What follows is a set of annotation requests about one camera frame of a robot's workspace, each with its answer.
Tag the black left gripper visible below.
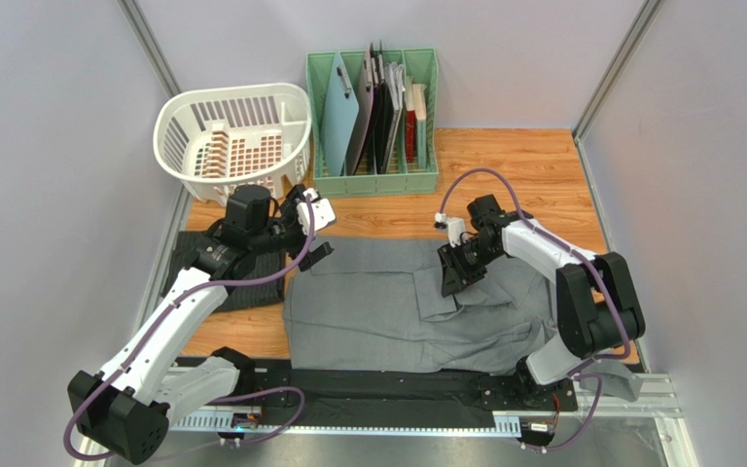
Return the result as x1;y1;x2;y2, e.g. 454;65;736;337
250;185;334;270

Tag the grey long sleeve shirt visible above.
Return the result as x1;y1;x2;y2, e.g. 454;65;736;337
282;235;644;403

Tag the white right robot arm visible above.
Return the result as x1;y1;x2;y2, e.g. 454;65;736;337
435;195;646;389

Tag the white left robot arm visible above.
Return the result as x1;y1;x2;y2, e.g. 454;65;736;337
63;184;337;465

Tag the dark striped folded shirt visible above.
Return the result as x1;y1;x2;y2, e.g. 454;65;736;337
161;230;287;314

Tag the pink grey clipboard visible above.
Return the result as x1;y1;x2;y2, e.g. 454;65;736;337
344;43;376;175

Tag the light blue clipboard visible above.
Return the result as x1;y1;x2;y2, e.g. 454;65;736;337
320;52;359;177

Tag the white plastic laundry basket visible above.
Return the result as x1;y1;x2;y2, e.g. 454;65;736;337
153;83;313;205

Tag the black folder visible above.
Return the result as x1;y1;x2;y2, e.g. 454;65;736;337
368;43;390;175

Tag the green file organizer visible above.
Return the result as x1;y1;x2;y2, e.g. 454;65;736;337
305;45;439;198

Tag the red book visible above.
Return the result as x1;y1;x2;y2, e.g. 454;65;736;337
404;75;416;162

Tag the teal book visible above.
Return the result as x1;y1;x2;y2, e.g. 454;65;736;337
409;83;428;169

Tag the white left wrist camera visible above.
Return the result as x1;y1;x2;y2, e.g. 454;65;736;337
297;188;337;234

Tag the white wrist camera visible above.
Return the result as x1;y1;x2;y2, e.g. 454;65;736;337
434;212;468;247
297;188;337;234

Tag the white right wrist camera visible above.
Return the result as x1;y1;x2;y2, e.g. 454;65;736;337
434;212;468;247

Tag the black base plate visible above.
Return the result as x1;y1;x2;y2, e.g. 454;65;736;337
202;359;582;427

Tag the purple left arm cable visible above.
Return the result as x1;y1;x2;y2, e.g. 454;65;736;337
62;194;318;462

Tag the white slotted cable duct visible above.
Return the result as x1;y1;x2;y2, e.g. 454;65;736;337
172;410;523;438

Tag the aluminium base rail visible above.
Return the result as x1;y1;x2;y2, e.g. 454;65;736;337
93;372;684;435

